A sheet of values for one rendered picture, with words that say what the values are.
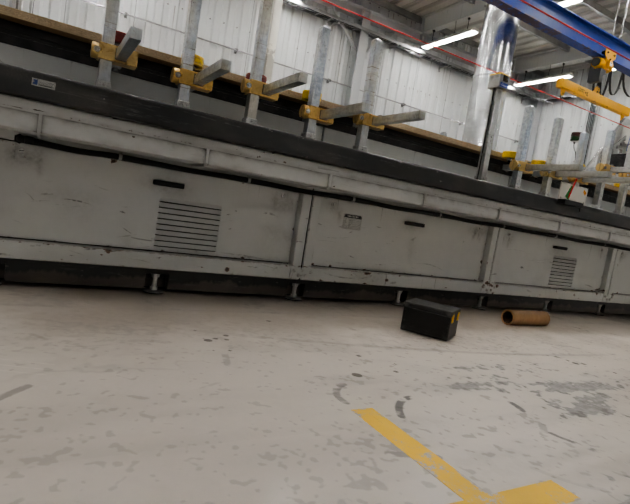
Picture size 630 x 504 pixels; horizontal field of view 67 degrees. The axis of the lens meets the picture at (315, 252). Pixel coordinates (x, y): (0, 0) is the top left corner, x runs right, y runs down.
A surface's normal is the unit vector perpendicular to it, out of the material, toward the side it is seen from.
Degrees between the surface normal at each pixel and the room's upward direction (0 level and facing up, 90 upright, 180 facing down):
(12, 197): 90
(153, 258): 90
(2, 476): 0
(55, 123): 90
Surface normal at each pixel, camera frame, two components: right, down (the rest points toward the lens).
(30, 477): 0.16, -0.98
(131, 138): 0.48, 0.15
